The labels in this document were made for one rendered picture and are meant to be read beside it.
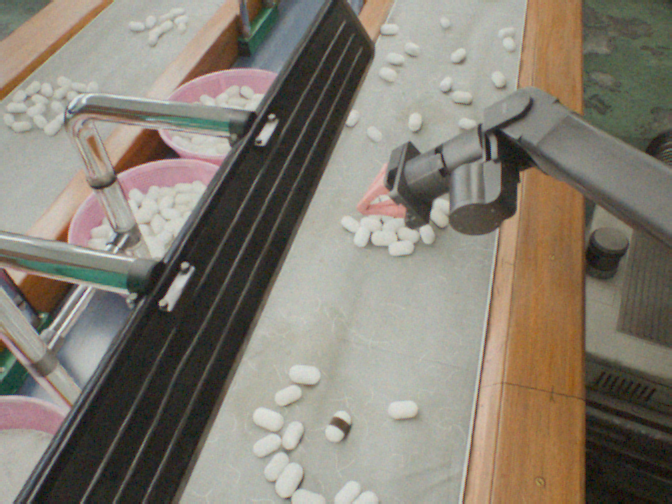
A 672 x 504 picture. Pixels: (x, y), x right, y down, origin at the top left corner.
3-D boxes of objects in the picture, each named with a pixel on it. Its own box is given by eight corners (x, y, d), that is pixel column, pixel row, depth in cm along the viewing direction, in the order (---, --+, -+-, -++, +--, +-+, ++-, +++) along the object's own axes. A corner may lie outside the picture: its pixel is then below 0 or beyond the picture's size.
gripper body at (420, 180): (383, 197, 69) (434, 172, 64) (397, 145, 75) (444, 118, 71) (416, 231, 72) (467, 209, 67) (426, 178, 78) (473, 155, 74)
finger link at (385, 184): (338, 206, 75) (395, 177, 69) (350, 171, 80) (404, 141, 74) (371, 238, 78) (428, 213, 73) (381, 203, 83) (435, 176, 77)
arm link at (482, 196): (564, 134, 65) (528, 85, 61) (576, 212, 59) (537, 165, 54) (474, 174, 73) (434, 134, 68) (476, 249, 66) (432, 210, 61)
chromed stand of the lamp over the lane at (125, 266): (321, 388, 77) (281, 96, 43) (270, 543, 64) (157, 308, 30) (191, 358, 80) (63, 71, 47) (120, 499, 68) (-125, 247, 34)
